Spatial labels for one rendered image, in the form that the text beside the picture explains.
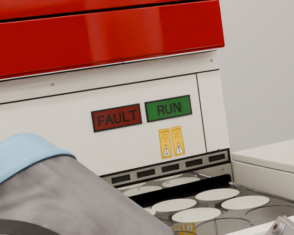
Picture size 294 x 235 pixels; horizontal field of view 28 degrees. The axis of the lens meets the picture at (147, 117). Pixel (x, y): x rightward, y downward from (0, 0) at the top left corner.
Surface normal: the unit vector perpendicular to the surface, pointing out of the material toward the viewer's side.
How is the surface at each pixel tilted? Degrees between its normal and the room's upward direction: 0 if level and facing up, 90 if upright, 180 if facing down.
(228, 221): 0
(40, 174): 56
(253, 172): 90
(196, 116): 90
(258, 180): 90
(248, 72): 90
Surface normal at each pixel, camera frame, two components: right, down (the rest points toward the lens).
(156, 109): 0.37, 0.04
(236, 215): -0.14, -0.99
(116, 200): 0.60, -0.74
